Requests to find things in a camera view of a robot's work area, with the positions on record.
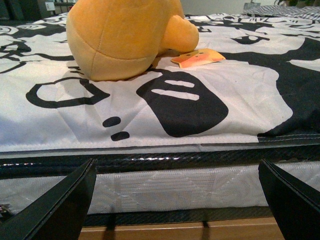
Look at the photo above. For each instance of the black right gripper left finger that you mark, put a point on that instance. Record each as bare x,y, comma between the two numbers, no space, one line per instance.
59,214

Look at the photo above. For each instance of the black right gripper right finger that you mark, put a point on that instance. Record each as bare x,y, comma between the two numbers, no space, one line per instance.
294,204

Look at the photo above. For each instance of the yellow plush toy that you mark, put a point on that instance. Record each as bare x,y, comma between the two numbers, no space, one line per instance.
114,40

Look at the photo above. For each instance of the white mattress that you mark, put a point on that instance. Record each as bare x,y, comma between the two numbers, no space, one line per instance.
164,190

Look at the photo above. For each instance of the black and white bedsheet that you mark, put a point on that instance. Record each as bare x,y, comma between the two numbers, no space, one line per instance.
265,93

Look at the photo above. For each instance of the orange toy hang tag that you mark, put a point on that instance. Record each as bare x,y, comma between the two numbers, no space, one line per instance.
198,57

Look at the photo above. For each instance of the striped pillow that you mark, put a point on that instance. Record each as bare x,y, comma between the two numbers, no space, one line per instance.
307,12

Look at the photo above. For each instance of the wooden bed frame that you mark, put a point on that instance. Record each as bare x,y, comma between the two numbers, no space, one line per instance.
264,228

